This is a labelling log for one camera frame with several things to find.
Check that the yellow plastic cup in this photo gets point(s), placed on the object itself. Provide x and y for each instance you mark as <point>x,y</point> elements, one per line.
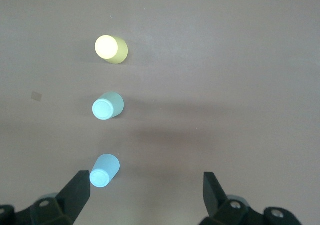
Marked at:
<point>107,47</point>

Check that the brown table cover mat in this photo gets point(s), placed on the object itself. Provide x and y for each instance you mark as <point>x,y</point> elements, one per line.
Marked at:
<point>225,85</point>

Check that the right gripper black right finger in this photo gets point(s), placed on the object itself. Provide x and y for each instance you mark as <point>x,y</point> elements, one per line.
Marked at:
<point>215,197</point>

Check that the pale green plastic cup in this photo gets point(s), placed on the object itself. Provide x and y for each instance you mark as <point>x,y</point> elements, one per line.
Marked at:
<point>105,108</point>

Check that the light blue plastic cup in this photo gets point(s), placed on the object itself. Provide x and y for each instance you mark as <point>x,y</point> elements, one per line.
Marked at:
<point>105,170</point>

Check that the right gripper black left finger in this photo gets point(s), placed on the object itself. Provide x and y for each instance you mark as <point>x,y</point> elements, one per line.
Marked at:
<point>75,192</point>

